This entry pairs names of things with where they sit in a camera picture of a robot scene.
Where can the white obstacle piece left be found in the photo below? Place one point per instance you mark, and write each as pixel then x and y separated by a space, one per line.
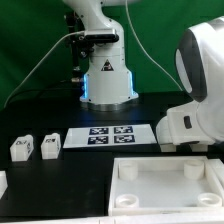
pixel 3 183

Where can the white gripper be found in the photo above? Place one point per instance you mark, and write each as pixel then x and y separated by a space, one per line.
pixel 164 137

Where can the white sheet with markers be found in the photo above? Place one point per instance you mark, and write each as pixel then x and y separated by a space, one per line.
pixel 109 136

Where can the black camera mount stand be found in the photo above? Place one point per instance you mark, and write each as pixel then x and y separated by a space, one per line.
pixel 80 49

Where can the white square table top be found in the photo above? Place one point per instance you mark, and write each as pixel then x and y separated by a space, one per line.
pixel 164 185

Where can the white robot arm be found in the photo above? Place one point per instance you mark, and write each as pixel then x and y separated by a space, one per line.
pixel 199 61

